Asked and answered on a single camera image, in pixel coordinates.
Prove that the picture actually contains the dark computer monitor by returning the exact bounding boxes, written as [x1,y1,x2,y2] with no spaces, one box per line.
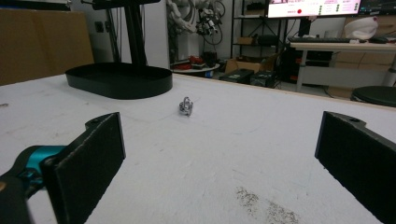
[360,0,396,16]

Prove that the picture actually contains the small silver metal ring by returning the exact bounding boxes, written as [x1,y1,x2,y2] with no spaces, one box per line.
[177,96,194,118]

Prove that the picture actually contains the white desk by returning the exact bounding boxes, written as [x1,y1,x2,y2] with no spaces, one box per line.
[289,41,396,93]

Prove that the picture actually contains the computer monitor with pink screen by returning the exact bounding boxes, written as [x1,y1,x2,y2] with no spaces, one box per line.
[267,0,362,19]

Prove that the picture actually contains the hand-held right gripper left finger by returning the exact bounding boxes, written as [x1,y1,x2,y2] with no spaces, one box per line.
[41,111,127,224]

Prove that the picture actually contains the round white side table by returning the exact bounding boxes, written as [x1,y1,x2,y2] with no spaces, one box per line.
[170,63,221,78]

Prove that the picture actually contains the large cardboard box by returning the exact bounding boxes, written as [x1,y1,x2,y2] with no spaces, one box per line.
[0,8,95,87]

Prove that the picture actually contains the open cardboard box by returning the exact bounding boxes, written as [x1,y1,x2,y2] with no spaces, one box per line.
[224,55,276,75]

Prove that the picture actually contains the black case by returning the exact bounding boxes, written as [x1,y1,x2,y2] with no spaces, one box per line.
[249,71,277,89]
[219,68,255,85]

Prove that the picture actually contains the stacked cardboard boxes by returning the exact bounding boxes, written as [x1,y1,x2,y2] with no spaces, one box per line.
[325,14,396,100]

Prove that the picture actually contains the black stand post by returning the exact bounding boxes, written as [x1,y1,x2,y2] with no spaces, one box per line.
[92,0,162,67]

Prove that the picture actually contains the white cap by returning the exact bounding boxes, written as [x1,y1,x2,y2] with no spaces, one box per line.
[343,16,379,41]

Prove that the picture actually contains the black metal shelf rack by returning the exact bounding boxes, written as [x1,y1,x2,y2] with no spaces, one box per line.
[231,0,291,60]

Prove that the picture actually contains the black oval stand base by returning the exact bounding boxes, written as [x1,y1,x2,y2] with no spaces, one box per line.
[64,62,174,101]

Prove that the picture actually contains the black computer mouse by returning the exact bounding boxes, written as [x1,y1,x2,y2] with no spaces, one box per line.
[369,36,389,45]

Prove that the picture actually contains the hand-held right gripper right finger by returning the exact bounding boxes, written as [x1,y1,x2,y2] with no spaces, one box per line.
[314,110,396,224]

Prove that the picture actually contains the black keyboard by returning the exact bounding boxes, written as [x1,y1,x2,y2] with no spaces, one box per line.
[287,36,352,44]

